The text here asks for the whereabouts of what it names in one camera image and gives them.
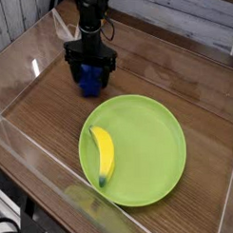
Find blue star-shaped block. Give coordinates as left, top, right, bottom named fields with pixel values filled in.
left=78, top=65, right=103, bottom=97

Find yellow toy banana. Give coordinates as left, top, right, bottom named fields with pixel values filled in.
left=89, top=126, right=115, bottom=187

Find black cable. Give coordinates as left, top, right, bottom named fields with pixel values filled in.
left=0, top=216, right=26, bottom=233

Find black metal bracket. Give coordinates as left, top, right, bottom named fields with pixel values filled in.
left=18, top=195, right=67, bottom=233

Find clear acrylic tray walls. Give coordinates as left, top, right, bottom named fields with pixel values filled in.
left=0, top=1, right=233, bottom=233

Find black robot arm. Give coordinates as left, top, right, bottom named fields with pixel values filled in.
left=64, top=0, right=117, bottom=96

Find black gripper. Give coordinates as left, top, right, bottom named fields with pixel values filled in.
left=64, top=40, right=117, bottom=88

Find green plate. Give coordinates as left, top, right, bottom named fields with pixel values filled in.
left=78, top=94, right=186, bottom=207

